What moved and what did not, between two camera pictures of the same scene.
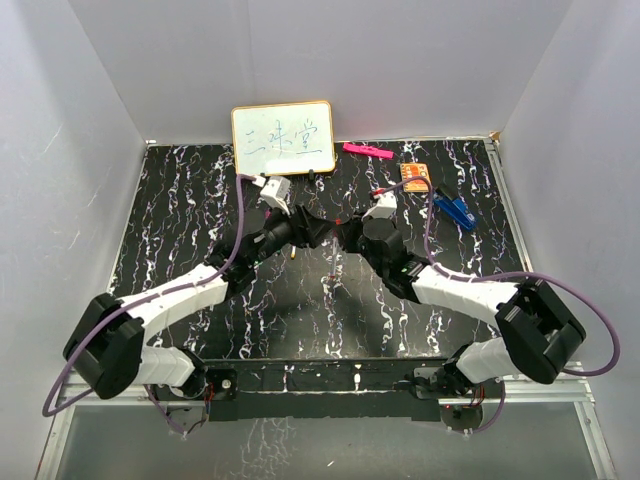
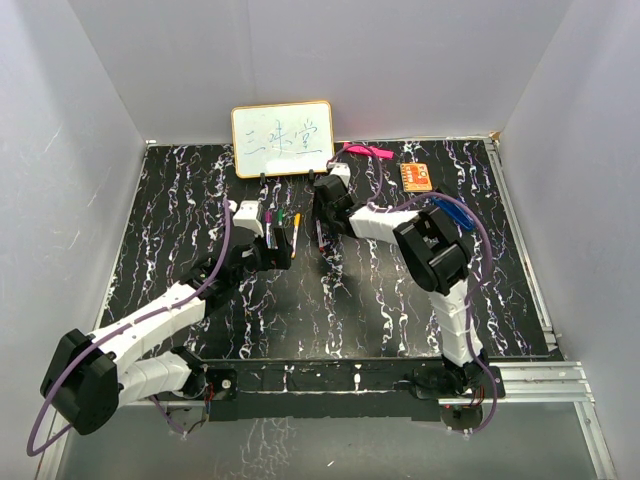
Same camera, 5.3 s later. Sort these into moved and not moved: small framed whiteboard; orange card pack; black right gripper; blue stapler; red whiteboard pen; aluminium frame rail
Moved: red whiteboard pen; black right gripper
Not moved: aluminium frame rail; small framed whiteboard; blue stapler; orange card pack
